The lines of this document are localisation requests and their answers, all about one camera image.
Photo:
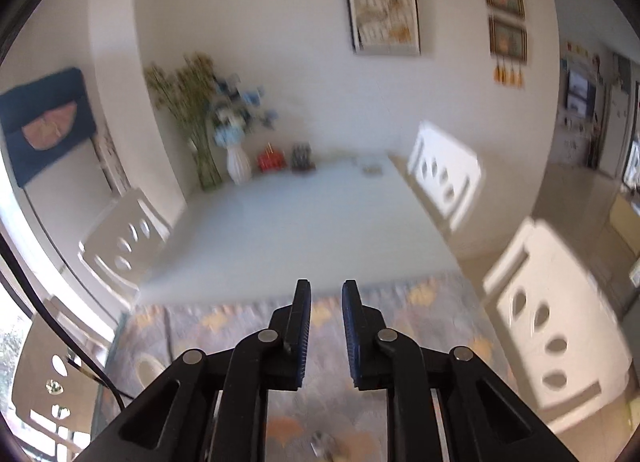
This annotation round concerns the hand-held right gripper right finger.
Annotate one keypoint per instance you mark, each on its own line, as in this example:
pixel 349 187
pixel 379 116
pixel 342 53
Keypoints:
pixel 350 342

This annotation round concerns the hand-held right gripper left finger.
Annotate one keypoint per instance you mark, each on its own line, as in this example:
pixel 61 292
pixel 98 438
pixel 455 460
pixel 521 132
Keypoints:
pixel 302 342

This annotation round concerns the leaf patterned grey tablecloth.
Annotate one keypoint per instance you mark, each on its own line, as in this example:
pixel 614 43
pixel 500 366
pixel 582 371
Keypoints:
pixel 200 322

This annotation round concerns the black phone stand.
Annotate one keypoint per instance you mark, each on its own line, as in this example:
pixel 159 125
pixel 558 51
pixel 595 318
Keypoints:
pixel 303 158

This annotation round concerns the red tea set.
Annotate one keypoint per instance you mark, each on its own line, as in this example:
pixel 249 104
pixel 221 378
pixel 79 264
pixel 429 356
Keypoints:
pixel 271 160

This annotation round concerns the white ceramic vase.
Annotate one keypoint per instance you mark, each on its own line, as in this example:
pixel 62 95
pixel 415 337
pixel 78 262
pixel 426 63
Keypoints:
pixel 239 167

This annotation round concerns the clear glass vase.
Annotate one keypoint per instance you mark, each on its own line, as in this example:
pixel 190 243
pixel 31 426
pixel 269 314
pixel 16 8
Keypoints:
pixel 207 167

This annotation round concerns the white dining chair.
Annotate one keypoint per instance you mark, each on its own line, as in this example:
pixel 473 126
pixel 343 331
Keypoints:
pixel 450 152
pixel 37 357
pixel 107 234
pixel 575 292

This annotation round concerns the blue artificial flowers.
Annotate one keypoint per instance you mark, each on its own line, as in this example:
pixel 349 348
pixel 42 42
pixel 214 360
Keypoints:
pixel 235 112

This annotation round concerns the yellow hanging tassels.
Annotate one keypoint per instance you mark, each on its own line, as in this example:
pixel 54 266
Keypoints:
pixel 509 75

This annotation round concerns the blue wall hanging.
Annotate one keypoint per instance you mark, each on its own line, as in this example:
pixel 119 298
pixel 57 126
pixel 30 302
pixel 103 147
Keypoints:
pixel 45 112

